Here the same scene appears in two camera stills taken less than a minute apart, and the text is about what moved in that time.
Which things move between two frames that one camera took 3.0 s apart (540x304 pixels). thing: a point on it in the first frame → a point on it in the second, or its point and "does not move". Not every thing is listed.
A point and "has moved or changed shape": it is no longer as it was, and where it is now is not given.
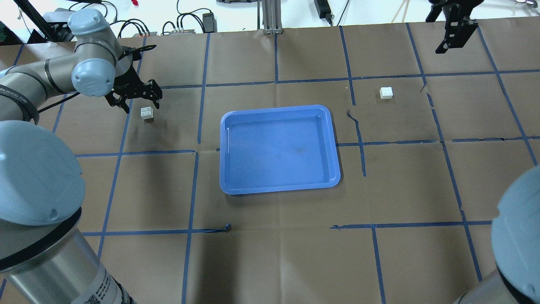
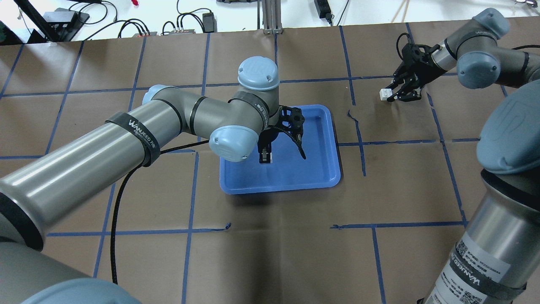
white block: x=386 y=93 does not move
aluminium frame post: x=271 y=17 does not move
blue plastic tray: x=277 y=149 does not move
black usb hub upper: x=183 y=31 does not move
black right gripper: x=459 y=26 → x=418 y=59
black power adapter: x=209 y=23 does not move
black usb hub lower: x=138 y=35 does not move
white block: x=147 y=112 has moved or changed shape
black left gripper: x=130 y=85 → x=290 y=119
